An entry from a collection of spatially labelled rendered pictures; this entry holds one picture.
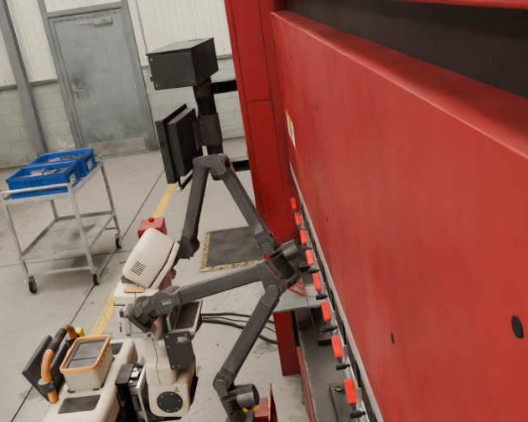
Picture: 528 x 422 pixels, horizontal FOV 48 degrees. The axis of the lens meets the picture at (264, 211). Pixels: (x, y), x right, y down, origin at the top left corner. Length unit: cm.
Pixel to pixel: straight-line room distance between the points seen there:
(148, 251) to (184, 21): 726
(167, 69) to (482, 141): 277
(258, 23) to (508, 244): 259
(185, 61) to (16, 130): 725
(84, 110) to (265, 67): 691
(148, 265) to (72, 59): 763
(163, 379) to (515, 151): 209
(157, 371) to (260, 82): 147
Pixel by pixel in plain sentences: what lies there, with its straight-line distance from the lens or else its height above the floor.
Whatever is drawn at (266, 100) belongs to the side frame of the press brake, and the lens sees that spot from 305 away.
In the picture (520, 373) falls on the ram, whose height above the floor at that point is 188.
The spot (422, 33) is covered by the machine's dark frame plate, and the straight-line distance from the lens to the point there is 91.
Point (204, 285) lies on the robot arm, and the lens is 201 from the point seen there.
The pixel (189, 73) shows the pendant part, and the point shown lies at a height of 182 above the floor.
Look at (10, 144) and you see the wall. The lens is 1034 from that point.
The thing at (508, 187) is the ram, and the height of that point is 203.
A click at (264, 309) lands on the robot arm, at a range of 196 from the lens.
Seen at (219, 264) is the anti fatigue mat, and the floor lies 2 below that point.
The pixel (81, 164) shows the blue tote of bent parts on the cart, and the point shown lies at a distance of 549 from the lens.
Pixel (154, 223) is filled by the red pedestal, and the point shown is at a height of 80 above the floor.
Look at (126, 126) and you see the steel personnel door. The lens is 962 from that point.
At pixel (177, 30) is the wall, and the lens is 926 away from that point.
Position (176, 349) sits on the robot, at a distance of 232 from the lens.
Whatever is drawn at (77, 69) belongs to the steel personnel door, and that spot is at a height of 139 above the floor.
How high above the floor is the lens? 220
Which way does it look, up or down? 21 degrees down
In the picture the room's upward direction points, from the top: 9 degrees counter-clockwise
